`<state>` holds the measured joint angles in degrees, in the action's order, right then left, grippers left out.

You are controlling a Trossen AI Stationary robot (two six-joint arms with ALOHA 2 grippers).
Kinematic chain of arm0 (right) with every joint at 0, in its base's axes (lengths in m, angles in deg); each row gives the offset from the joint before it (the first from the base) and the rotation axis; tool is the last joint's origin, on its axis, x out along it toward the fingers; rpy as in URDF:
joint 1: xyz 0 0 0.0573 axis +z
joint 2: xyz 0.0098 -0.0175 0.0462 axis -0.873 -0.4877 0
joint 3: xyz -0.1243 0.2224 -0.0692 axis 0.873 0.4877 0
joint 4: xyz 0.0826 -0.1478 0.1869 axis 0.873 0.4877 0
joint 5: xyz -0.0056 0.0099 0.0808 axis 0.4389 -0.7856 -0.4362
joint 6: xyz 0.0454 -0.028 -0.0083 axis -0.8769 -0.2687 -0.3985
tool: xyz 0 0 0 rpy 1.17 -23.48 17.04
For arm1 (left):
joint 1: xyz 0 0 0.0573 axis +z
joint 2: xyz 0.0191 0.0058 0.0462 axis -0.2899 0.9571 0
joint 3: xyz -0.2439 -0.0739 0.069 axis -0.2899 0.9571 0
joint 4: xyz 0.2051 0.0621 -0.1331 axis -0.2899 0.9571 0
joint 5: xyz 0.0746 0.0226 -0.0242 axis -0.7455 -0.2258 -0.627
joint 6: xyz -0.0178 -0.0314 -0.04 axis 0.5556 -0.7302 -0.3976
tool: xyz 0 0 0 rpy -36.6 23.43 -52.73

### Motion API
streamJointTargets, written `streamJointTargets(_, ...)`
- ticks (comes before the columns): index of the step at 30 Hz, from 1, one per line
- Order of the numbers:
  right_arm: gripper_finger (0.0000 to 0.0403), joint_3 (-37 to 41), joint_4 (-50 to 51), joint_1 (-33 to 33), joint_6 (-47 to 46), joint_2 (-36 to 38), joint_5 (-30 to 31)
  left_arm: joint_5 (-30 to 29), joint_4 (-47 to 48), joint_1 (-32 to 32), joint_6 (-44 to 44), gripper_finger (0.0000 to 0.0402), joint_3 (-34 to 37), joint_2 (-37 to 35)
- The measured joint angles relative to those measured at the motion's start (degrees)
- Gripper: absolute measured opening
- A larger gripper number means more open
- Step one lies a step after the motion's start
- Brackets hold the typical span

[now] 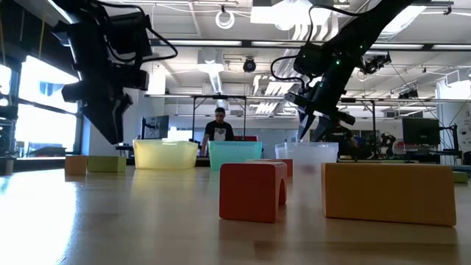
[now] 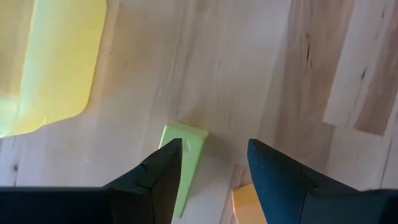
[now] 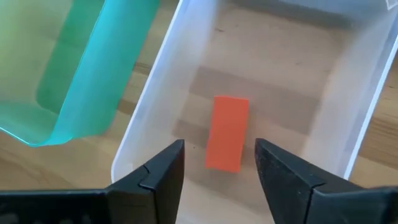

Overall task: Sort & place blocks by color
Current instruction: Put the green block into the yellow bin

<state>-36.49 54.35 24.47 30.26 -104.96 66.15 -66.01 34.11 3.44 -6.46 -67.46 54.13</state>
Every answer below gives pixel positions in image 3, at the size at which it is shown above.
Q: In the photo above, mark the clear plastic bin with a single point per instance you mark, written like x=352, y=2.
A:
x=280, y=62

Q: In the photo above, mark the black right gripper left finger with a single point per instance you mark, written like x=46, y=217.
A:
x=130, y=202

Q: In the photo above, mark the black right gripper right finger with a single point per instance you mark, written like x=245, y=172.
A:
x=311, y=202

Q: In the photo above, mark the teal plastic bin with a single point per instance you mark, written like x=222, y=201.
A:
x=93, y=77

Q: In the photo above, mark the red rectangular block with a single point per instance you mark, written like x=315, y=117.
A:
x=227, y=133

